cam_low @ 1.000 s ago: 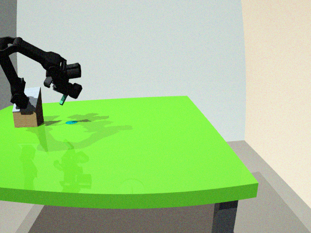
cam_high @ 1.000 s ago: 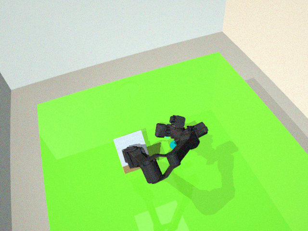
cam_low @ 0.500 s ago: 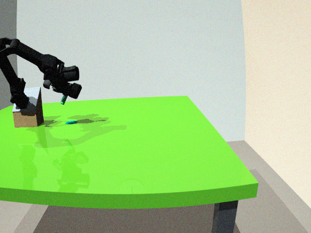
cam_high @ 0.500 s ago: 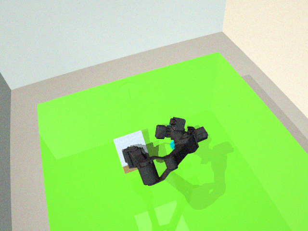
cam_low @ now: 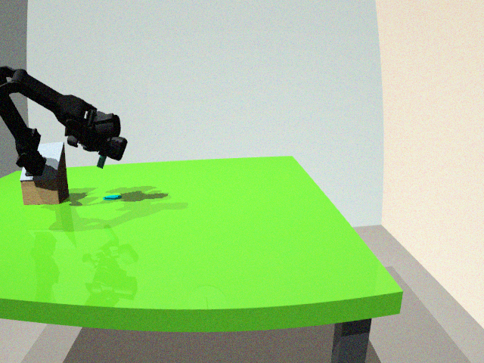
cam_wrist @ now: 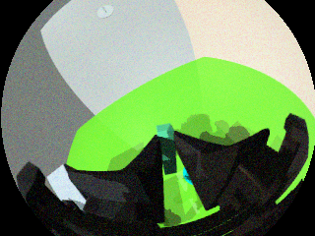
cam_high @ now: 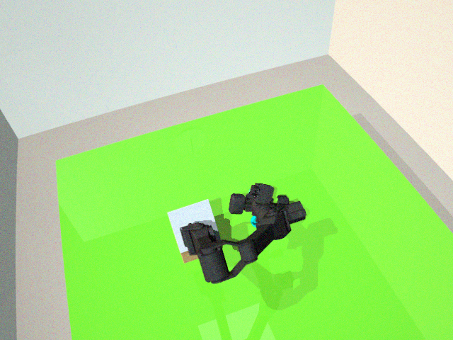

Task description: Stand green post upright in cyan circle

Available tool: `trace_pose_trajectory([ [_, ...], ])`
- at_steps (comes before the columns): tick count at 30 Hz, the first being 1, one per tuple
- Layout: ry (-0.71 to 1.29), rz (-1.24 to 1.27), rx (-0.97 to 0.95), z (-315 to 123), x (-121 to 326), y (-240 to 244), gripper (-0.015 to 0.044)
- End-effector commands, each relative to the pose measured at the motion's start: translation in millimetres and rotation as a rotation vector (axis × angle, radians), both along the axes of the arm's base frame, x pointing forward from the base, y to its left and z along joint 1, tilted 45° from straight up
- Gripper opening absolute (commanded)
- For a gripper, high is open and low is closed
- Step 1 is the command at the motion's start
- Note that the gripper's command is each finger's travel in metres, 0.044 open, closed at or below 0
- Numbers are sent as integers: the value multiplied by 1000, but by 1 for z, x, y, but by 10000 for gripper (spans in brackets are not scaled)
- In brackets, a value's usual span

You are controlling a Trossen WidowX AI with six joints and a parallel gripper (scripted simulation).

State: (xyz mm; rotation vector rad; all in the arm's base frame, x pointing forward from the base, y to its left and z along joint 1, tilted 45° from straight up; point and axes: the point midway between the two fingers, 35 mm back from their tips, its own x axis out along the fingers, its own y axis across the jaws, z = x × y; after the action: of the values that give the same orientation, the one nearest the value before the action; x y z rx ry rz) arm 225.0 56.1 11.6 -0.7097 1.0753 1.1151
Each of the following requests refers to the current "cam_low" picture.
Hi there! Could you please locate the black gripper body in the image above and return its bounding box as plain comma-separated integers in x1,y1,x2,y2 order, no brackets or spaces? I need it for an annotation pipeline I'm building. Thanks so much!
67,135,128,161

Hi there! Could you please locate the cyan circle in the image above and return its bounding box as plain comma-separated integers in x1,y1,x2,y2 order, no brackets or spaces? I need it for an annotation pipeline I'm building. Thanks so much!
103,195,122,200

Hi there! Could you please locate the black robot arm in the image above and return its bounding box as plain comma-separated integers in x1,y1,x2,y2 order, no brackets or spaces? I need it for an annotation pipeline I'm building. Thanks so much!
0,66,121,176

